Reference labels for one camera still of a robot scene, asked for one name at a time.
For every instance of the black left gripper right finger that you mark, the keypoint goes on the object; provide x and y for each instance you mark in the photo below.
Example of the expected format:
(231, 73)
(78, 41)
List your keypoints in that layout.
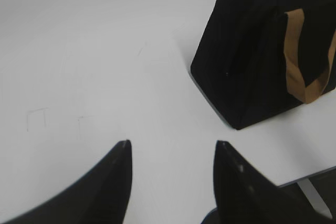
(244, 195)

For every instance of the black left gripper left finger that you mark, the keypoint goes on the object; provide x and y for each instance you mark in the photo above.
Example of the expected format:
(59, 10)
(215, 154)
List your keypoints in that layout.
(100, 196)

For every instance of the black canvas tote bag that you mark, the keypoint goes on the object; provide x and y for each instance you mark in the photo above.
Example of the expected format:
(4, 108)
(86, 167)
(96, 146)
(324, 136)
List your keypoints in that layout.
(240, 65)

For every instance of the tan front bag handle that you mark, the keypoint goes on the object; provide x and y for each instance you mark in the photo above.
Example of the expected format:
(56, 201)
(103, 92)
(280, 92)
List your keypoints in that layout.
(294, 78)

